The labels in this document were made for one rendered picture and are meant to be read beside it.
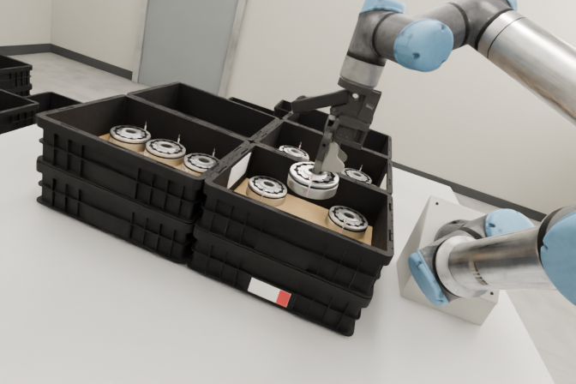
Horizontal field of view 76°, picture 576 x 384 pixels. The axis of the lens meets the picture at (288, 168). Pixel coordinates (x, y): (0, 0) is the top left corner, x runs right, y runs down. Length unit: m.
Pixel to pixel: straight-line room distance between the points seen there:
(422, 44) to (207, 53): 3.69
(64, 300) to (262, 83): 3.47
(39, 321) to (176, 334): 0.23
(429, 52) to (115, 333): 0.69
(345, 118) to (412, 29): 0.21
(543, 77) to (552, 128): 3.78
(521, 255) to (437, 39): 0.32
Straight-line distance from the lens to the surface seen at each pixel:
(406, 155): 4.13
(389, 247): 0.76
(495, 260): 0.65
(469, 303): 1.10
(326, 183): 0.73
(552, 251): 0.50
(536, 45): 0.65
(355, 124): 0.72
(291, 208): 0.95
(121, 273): 0.87
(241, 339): 0.79
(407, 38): 0.61
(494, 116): 4.19
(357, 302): 0.80
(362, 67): 0.70
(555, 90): 0.62
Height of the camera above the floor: 1.29
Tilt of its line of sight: 23 degrees down
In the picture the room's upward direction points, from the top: 18 degrees clockwise
